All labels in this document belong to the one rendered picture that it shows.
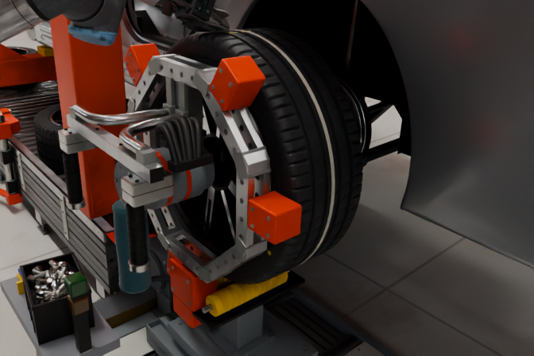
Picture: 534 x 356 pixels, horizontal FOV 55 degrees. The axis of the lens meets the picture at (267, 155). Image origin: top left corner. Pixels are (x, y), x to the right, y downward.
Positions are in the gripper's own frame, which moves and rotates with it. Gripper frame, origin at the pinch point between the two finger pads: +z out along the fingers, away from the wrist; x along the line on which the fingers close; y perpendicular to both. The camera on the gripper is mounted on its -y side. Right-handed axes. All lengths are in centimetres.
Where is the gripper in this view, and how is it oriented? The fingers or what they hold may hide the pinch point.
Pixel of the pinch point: (222, 26)
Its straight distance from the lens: 131.5
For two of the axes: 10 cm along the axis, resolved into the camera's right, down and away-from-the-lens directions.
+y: 6.5, 1.9, -7.4
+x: 3.2, -9.5, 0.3
